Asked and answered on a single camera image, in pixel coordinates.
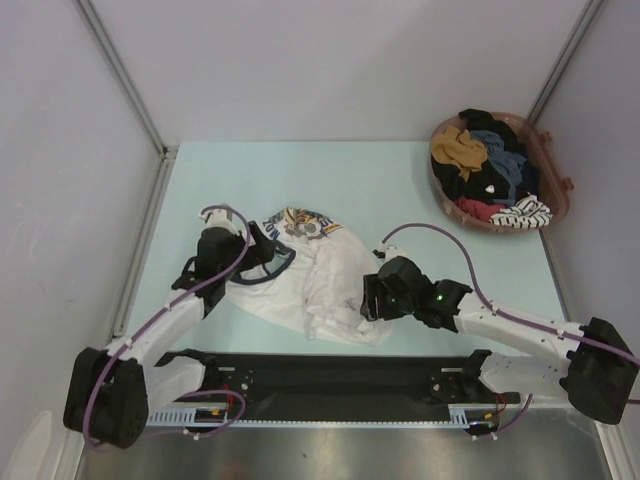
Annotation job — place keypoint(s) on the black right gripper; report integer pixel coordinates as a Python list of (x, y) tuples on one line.
[(374, 288)]

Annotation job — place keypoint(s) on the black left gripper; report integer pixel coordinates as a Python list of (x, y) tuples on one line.
[(258, 253)]

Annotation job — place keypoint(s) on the white graphic tank top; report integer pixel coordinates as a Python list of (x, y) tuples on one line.
[(314, 284)]

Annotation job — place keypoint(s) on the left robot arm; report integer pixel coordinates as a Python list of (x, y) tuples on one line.
[(114, 390)]

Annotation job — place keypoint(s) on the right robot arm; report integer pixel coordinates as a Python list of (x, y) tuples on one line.
[(589, 365)]

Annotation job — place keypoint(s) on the light blue table mat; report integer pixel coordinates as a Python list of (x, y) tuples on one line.
[(375, 189)]

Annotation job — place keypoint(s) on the red garment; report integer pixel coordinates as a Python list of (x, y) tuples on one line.
[(477, 209)]

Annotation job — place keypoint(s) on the black garment pile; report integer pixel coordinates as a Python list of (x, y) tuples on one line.
[(488, 185)]

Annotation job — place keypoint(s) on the mustard yellow garment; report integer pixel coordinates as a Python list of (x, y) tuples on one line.
[(457, 148)]

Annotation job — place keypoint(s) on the black white striped garment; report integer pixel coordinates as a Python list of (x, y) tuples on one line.
[(527, 213)]

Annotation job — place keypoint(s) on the pink plastic laundry basket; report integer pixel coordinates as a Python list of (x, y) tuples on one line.
[(553, 189)]

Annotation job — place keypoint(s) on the aluminium frame rail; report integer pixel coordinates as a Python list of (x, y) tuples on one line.
[(142, 244)]

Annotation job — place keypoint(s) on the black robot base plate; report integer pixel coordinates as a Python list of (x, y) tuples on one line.
[(355, 382)]

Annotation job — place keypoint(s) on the white cable duct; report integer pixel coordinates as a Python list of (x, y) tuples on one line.
[(205, 418)]

